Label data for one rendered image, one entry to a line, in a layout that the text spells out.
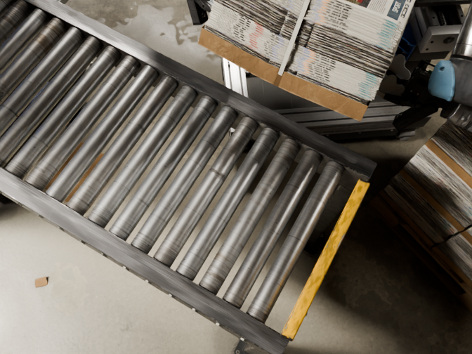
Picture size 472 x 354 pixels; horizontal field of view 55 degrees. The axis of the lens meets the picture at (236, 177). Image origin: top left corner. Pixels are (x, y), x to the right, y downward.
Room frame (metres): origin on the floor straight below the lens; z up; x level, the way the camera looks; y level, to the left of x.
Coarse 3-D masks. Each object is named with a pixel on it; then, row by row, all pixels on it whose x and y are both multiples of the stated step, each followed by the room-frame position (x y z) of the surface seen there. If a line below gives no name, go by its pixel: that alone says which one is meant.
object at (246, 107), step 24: (24, 0) 0.94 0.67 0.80; (48, 0) 0.94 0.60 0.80; (72, 24) 0.86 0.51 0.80; (96, 24) 0.87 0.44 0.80; (120, 48) 0.79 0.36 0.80; (144, 48) 0.80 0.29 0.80; (168, 72) 0.72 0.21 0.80; (192, 72) 0.73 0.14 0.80; (216, 96) 0.66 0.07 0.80; (240, 96) 0.66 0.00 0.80; (240, 120) 0.61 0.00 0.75; (264, 120) 0.59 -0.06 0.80; (288, 120) 0.60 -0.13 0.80; (312, 144) 0.53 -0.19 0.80; (336, 144) 0.54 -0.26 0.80; (360, 168) 0.48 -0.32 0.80
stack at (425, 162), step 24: (456, 144) 0.61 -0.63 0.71; (408, 168) 0.65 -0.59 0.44; (432, 168) 0.61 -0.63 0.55; (384, 192) 0.65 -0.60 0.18; (408, 192) 0.61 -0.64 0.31; (432, 192) 0.57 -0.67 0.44; (456, 192) 0.53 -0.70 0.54; (384, 216) 0.60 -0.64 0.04; (408, 216) 0.56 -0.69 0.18; (432, 216) 0.52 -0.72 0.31; (456, 216) 0.49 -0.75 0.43; (408, 240) 0.50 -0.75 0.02; (432, 240) 0.47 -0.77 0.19; (456, 240) 0.44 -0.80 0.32; (432, 264) 0.41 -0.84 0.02; (456, 264) 0.38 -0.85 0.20; (456, 288) 0.32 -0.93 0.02
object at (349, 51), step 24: (336, 0) 0.60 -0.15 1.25; (360, 0) 0.61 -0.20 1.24; (384, 0) 0.62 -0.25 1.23; (408, 0) 0.64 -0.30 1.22; (336, 24) 0.58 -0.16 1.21; (360, 24) 0.57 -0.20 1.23; (384, 24) 0.56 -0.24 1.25; (312, 48) 0.57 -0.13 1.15; (336, 48) 0.56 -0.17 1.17; (360, 48) 0.55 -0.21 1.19; (384, 48) 0.53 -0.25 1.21; (312, 72) 0.55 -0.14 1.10; (336, 72) 0.54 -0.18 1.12; (360, 72) 0.53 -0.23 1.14; (384, 72) 0.51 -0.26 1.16; (360, 96) 0.50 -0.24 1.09
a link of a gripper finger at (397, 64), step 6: (396, 60) 0.69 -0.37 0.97; (402, 60) 0.69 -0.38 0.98; (390, 66) 0.69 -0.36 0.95; (396, 66) 0.68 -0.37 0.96; (402, 66) 0.68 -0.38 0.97; (390, 72) 0.67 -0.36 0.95; (396, 72) 0.67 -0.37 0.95; (402, 72) 0.66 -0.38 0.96; (408, 72) 0.66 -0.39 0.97; (402, 78) 0.65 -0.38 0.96; (408, 78) 0.65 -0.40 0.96; (402, 84) 0.64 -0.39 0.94
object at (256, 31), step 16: (224, 0) 0.65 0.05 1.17; (240, 0) 0.64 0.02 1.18; (256, 0) 0.63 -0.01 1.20; (272, 0) 0.62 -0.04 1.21; (288, 0) 0.62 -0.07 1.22; (224, 16) 0.64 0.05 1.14; (240, 16) 0.63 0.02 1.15; (256, 16) 0.62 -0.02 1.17; (272, 16) 0.61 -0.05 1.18; (224, 32) 0.63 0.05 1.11; (240, 32) 0.62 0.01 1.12; (256, 32) 0.61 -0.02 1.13; (272, 32) 0.60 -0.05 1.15; (240, 48) 0.60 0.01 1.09; (256, 48) 0.60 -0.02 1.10; (272, 48) 0.59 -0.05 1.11
